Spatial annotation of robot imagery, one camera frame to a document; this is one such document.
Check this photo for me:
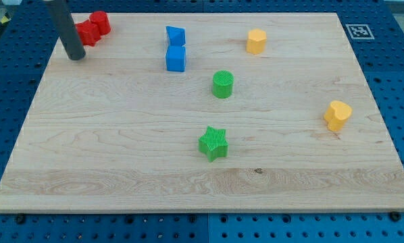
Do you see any red cylinder block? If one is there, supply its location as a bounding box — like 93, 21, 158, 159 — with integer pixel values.
89, 11, 111, 35

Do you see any grey cylindrical robot arm rod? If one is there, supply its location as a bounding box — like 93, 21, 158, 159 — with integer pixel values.
43, 0, 86, 61

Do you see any red star block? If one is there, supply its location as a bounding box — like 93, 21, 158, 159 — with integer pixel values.
75, 20, 101, 47

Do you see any black bolt bottom right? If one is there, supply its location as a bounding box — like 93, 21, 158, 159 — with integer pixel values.
389, 211, 402, 222

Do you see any black bolt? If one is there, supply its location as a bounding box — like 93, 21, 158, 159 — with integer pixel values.
389, 211, 402, 222
14, 214, 26, 225

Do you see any black bolt bottom left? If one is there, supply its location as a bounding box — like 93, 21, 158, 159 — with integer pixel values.
14, 214, 26, 225

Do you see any blue triangular prism block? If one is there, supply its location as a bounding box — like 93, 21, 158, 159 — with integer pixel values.
166, 26, 186, 47

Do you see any white fiducial marker tag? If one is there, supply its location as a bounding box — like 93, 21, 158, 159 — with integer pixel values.
345, 24, 374, 40

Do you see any green cylinder block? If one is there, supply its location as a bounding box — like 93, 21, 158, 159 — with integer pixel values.
212, 70, 234, 99

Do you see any green star block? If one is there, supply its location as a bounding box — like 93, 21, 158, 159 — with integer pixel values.
198, 126, 228, 162

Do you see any yellow heart block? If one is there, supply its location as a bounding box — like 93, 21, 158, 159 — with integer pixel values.
324, 100, 353, 132

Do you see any yellow hexagon block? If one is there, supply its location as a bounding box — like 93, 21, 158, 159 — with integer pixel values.
246, 28, 267, 55

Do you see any light wooden board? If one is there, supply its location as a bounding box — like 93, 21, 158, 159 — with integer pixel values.
0, 13, 404, 214

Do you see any blue cube block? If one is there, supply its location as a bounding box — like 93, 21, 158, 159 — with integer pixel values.
166, 45, 186, 72

